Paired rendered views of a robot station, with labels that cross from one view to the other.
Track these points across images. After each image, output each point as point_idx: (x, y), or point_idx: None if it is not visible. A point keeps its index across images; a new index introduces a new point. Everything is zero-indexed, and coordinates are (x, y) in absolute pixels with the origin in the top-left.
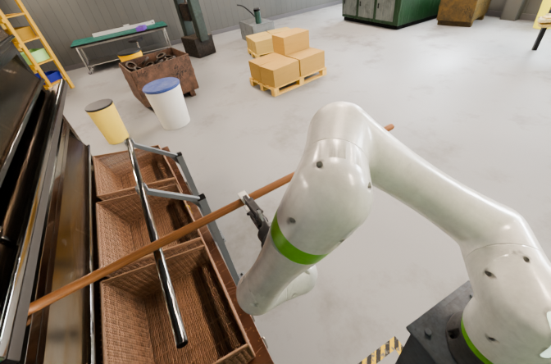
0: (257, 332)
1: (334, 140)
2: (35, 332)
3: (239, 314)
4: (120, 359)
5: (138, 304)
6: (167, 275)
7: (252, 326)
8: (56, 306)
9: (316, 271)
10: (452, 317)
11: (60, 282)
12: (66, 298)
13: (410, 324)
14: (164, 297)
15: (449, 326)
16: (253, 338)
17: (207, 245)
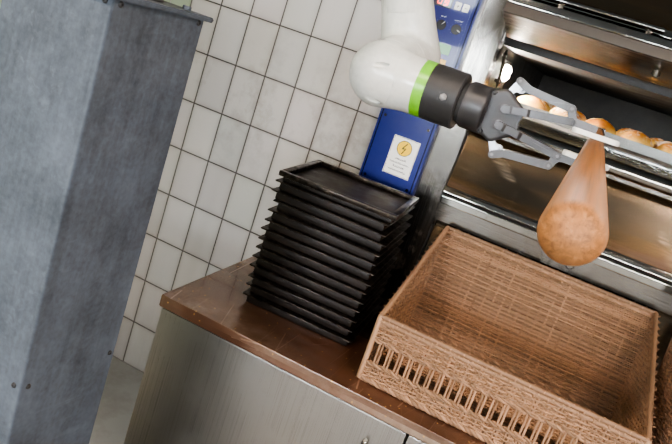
0: (382, 404)
1: None
2: (569, 143)
3: (440, 423)
4: (512, 288)
5: (602, 397)
6: (533, 134)
7: (398, 410)
8: (610, 203)
9: (359, 58)
10: None
11: (652, 220)
12: (622, 222)
13: (208, 18)
14: None
15: None
16: (379, 396)
17: None
